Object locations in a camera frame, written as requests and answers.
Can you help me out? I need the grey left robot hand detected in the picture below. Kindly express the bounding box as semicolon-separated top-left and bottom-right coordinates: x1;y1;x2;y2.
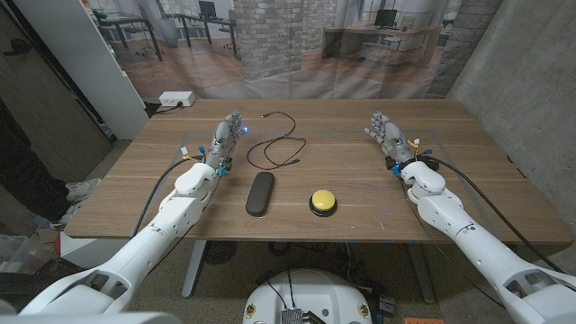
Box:
204;111;249;172

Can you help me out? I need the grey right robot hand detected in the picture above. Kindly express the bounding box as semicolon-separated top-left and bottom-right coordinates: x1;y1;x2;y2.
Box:
364;111;418;170

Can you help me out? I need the person in dark trousers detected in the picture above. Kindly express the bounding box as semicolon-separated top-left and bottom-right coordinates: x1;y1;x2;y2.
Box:
0;96;71;224

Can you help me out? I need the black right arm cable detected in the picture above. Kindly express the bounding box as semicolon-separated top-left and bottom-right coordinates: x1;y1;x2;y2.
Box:
418;154;563;274

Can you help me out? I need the black USB cable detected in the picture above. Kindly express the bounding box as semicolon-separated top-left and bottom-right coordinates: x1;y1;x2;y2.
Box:
246;111;308;171

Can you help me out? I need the white sneaker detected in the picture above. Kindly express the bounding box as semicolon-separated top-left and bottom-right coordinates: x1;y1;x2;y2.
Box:
66;177;102;203

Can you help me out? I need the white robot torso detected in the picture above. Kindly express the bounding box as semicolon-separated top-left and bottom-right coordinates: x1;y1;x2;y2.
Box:
242;268;374;324

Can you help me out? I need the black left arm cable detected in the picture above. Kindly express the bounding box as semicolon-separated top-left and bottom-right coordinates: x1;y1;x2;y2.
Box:
131;155;204;238

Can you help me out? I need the white cabinet panel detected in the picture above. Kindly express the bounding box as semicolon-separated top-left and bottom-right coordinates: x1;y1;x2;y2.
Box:
13;0;149;140

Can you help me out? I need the printed office backdrop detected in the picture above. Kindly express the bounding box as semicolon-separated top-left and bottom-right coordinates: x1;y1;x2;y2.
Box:
83;0;503;100

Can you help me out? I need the black power strip cord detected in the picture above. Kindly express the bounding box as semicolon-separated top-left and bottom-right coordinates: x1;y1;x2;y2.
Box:
144;101;184;117

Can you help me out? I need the brown wooden door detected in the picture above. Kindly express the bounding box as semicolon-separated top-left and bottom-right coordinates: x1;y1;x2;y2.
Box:
0;0;113;185

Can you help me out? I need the white power strip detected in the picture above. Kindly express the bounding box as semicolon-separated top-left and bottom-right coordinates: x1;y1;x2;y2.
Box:
158;91;196;108

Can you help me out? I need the black glasses case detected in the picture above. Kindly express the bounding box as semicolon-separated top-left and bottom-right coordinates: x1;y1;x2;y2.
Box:
245;171;276;218

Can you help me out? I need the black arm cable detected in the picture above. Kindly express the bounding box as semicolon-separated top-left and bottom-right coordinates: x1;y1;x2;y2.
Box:
418;154;563;274
131;155;204;238

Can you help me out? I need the grey table leg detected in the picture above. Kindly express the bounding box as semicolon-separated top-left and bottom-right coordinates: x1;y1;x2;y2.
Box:
407;242;437;304
181;240;208;299

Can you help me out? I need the black round floor fan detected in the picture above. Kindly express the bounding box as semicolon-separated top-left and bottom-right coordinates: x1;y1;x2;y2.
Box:
202;241;238;266

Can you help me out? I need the yellow push button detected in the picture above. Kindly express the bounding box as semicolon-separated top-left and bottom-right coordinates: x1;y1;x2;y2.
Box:
308;189;338;218

